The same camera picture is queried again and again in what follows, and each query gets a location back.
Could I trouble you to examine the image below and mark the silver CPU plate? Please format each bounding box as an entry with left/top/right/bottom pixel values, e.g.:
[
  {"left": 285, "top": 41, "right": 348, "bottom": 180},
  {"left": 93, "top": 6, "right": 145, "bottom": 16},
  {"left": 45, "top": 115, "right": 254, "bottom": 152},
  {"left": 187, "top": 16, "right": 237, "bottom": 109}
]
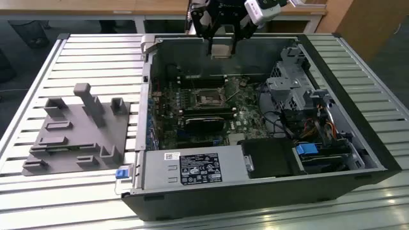
[{"left": 212, "top": 44, "right": 233, "bottom": 59}]

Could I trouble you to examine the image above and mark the black hard disk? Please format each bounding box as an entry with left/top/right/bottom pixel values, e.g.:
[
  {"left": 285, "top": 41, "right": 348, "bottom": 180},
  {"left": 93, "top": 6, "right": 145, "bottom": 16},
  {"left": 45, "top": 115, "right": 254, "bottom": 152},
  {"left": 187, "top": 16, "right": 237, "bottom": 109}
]
[{"left": 300, "top": 147, "right": 356, "bottom": 173}]

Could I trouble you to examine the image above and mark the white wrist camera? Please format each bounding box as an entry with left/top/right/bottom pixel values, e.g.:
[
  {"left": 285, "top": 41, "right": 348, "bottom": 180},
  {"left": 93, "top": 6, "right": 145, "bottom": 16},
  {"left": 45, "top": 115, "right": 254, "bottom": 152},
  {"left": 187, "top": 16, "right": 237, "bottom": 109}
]
[{"left": 244, "top": 0, "right": 282, "bottom": 25}]

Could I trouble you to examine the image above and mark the black cable bundle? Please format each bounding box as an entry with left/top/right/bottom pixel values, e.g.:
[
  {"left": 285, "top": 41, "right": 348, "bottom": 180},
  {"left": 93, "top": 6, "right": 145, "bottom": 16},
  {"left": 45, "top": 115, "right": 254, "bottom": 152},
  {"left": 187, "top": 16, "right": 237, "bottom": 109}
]
[{"left": 260, "top": 109, "right": 302, "bottom": 141}]

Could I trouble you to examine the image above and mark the green motherboard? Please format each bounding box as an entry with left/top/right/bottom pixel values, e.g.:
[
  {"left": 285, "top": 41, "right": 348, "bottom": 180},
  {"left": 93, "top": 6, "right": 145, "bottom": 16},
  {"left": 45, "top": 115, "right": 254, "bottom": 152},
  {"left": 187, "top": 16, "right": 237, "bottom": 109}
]
[{"left": 149, "top": 71, "right": 282, "bottom": 150}]

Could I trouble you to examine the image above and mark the blue disk carrier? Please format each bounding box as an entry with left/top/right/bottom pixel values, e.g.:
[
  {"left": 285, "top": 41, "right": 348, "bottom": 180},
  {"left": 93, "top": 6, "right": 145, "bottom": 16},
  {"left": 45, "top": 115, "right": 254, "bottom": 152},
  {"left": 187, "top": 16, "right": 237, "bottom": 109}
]
[{"left": 296, "top": 142, "right": 318, "bottom": 156}]

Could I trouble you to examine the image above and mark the grey parts rack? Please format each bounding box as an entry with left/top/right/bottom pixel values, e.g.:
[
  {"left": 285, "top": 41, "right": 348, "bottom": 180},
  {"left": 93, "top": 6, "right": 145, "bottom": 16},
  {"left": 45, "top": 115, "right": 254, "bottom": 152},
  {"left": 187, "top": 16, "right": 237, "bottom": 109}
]
[{"left": 20, "top": 82, "right": 132, "bottom": 177}]

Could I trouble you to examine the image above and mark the orange yellow wire bundle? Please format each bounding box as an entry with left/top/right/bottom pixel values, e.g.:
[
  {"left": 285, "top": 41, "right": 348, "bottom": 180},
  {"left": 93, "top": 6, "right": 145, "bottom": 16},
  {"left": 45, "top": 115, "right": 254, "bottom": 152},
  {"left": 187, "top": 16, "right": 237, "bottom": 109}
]
[{"left": 298, "top": 103, "right": 338, "bottom": 144}]

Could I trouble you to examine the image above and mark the silver drive cage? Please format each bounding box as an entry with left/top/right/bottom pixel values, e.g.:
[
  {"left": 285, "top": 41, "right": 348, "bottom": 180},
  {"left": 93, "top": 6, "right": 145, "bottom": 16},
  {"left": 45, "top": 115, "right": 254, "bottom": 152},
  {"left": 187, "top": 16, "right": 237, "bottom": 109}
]
[{"left": 265, "top": 46, "right": 330, "bottom": 111}]

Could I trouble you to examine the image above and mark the silver power supply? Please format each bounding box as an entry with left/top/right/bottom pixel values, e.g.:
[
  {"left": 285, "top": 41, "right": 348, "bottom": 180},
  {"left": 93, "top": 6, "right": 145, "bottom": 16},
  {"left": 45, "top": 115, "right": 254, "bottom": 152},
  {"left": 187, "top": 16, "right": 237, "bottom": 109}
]
[{"left": 140, "top": 144, "right": 250, "bottom": 192}]

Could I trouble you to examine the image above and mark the black PC case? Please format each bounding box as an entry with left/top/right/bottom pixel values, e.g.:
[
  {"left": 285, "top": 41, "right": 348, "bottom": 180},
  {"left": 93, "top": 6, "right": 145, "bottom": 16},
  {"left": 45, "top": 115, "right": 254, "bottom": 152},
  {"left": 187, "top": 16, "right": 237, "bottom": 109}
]
[{"left": 120, "top": 33, "right": 402, "bottom": 221}]

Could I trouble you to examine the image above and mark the wooden cabinet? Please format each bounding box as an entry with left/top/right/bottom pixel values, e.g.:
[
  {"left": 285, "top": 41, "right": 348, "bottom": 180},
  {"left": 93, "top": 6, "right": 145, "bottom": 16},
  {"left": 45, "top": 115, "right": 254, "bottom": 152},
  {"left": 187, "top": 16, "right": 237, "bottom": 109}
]
[{"left": 314, "top": 0, "right": 409, "bottom": 63}]

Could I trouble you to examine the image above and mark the black mesh waste bin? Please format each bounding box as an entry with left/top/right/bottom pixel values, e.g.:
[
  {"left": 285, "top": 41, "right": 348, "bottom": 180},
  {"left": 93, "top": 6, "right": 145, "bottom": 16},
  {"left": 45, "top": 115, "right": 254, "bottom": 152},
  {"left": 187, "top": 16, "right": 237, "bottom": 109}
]
[{"left": 8, "top": 19, "right": 51, "bottom": 50}]

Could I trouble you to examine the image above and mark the black plastic shroud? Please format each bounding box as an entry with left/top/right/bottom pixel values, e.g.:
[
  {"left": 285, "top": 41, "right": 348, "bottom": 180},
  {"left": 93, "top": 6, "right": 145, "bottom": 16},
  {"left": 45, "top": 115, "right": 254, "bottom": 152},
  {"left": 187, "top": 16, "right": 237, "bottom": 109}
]
[{"left": 237, "top": 138, "right": 306, "bottom": 179}]

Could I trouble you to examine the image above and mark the CPU socket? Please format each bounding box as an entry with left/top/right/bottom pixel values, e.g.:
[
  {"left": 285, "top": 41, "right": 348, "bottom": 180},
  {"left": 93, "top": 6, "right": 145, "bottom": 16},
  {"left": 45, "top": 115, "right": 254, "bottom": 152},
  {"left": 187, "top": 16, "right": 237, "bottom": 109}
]
[{"left": 191, "top": 89, "right": 226, "bottom": 107}]

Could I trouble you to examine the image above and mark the white book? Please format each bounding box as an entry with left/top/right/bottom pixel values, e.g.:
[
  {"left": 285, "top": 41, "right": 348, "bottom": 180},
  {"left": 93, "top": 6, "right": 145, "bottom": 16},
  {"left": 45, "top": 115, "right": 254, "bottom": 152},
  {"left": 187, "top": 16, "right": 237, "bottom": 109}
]
[{"left": 292, "top": 0, "right": 329, "bottom": 8}]

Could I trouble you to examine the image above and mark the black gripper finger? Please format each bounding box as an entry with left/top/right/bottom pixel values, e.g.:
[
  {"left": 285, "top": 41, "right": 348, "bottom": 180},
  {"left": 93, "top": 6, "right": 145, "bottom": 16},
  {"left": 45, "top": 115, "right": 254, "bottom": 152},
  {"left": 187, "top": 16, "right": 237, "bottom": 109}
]
[
  {"left": 191, "top": 3, "right": 222, "bottom": 56},
  {"left": 230, "top": 14, "right": 258, "bottom": 55}
]

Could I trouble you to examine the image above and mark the silver chipset heat sink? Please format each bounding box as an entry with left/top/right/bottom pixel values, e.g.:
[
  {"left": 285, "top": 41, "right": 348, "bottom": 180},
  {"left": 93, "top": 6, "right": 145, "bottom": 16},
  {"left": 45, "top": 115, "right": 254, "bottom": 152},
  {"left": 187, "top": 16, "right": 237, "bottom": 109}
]
[{"left": 226, "top": 133, "right": 246, "bottom": 146}]

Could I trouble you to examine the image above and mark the thin metal locking lever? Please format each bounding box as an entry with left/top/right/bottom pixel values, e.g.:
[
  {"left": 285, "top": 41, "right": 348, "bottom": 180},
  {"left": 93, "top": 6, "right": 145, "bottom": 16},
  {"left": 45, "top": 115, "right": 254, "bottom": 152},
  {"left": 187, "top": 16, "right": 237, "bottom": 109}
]
[{"left": 224, "top": 88, "right": 241, "bottom": 106}]

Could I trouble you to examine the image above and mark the graphics card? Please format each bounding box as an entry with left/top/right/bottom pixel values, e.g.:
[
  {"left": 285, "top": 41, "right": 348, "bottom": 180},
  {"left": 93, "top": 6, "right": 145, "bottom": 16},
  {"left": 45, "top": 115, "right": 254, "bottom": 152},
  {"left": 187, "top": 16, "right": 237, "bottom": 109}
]
[{"left": 184, "top": 116, "right": 226, "bottom": 134}]

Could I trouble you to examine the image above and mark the wooden desk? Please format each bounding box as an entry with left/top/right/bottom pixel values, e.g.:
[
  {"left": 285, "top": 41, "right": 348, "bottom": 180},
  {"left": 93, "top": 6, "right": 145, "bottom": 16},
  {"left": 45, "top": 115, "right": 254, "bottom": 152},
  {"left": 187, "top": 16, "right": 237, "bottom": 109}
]
[{"left": 0, "top": 0, "right": 329, "bottom": 34}]

